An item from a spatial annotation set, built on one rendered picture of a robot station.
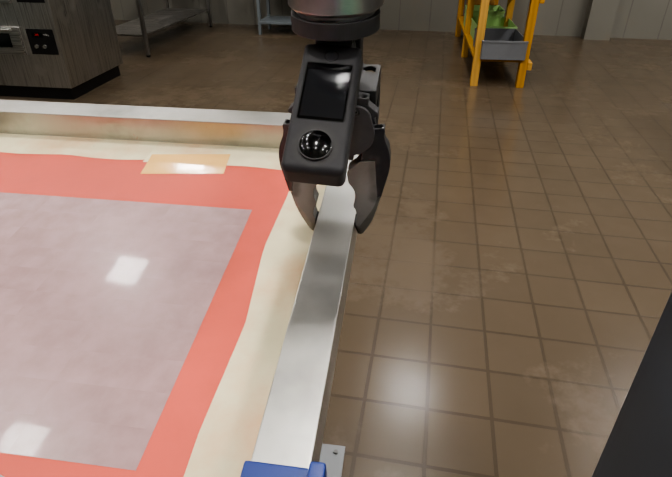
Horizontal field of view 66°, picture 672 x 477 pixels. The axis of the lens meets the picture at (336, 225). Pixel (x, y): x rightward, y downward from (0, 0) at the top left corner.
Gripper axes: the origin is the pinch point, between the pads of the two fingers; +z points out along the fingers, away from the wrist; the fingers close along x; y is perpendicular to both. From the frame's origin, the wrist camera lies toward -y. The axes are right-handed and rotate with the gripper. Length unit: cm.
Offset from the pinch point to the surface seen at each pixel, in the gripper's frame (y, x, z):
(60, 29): 339, 267, 93
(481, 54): 417, -68, 130
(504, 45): 418, -86, 122
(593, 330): 100, -82, 121
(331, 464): 32, 8, 112
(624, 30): 654, -268, 179
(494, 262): 140, -51, 126
